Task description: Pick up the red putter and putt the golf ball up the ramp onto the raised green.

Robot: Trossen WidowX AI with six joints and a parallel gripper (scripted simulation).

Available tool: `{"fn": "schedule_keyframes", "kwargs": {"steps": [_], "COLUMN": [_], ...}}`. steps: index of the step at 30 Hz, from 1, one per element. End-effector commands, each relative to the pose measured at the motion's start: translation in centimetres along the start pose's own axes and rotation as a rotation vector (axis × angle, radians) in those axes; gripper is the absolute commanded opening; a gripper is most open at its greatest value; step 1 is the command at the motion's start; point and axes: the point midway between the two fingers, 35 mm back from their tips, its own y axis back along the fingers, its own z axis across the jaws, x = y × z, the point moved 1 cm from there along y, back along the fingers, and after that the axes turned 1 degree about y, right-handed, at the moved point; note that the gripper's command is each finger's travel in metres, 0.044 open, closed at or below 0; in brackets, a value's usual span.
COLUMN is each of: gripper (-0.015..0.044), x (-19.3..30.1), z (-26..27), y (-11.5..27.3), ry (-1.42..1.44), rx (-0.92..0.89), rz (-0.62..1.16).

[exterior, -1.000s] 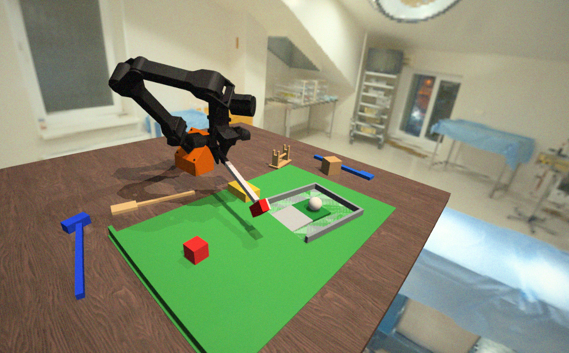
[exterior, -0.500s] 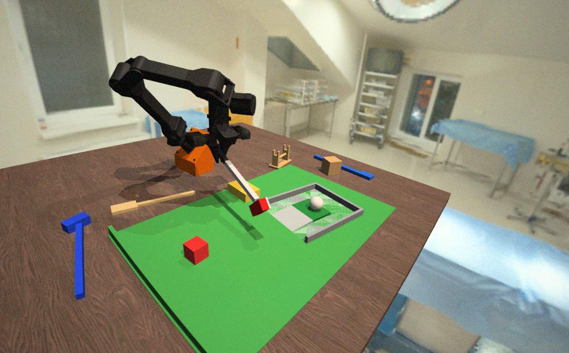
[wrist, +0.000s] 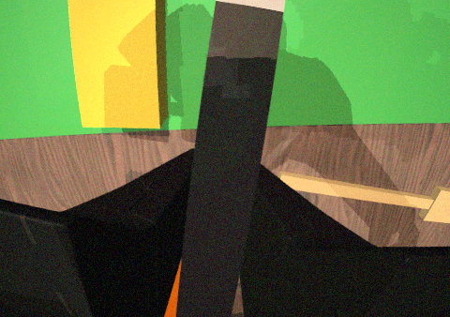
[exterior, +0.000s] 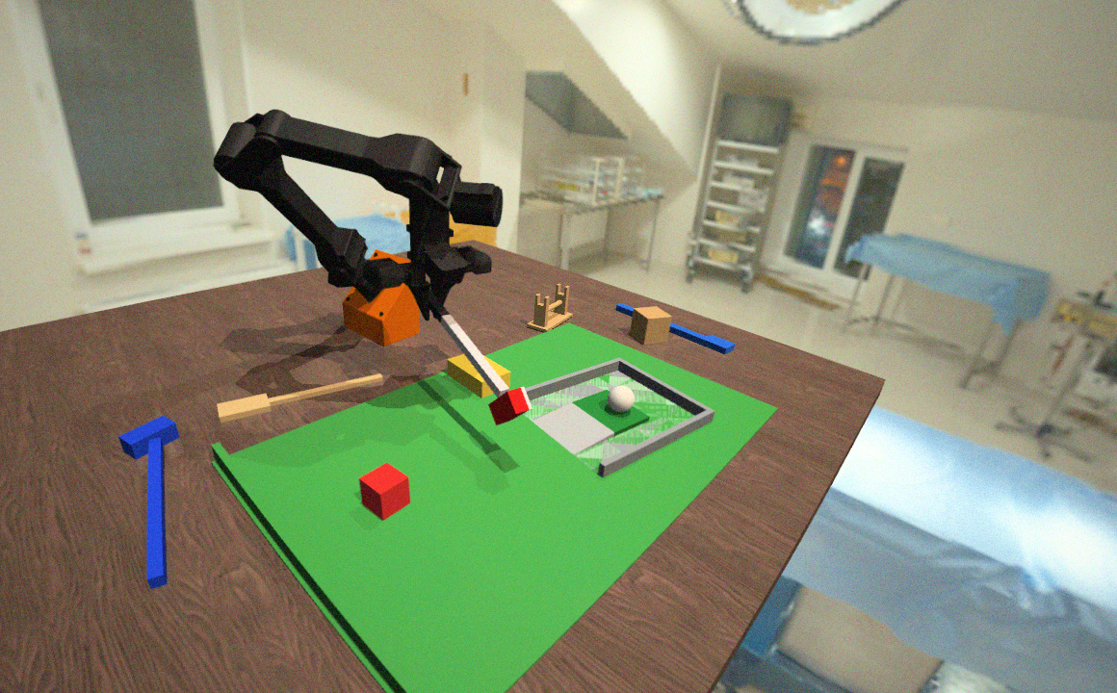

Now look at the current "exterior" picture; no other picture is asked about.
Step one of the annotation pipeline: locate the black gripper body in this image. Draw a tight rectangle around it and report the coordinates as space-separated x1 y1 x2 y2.
363 221 491 289

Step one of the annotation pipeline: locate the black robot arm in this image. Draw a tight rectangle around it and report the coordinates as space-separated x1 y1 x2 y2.
213 110 504 303

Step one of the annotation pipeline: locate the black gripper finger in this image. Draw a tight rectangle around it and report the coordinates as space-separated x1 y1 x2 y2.
403 281 431 321
430 281 456 304

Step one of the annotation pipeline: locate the white golf ball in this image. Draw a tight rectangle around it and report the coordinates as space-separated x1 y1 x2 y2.
608 386 634 412

